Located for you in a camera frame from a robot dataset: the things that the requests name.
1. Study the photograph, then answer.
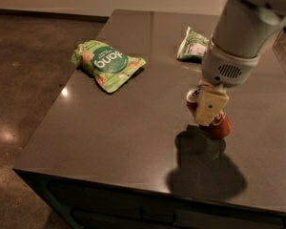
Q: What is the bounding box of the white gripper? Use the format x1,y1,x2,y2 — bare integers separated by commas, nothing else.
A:
194,40,259,126

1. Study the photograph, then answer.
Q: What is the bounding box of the red coke can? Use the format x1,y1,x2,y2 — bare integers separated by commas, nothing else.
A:
185,85,234,141

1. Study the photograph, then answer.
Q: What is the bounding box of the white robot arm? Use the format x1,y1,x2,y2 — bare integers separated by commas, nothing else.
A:
194,0,286,126

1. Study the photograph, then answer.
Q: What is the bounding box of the green white snack bag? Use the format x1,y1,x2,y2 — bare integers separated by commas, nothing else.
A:
176,27,209,62

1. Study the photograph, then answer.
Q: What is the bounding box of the green dang chips bag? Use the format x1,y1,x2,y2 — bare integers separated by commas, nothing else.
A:
71,40,146,94

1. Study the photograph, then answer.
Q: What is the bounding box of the dark counter cabinet base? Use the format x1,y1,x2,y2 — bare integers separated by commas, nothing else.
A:
14,168,286,229

